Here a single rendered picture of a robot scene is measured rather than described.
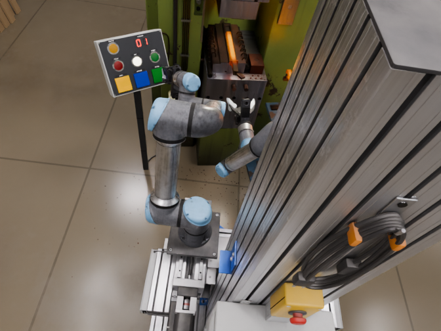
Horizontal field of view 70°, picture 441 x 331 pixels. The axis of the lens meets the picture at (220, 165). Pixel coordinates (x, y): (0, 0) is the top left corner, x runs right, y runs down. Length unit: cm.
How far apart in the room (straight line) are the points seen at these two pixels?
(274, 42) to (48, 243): 199
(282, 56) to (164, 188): 135
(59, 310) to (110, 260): 40
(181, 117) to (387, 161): 75
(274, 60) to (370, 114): 193
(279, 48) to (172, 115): 128
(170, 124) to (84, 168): 175
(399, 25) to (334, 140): 12
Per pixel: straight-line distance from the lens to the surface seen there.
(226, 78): 200
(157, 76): 183
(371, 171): 39
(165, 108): 104
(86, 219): 248
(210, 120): 104
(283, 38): 215
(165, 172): 116
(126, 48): 178
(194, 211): 125
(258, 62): 207
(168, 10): 197
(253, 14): 185
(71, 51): 383
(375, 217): 48
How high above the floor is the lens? 216
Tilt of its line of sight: 54 degrees down
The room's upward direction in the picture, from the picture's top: 12 degrees clockwise
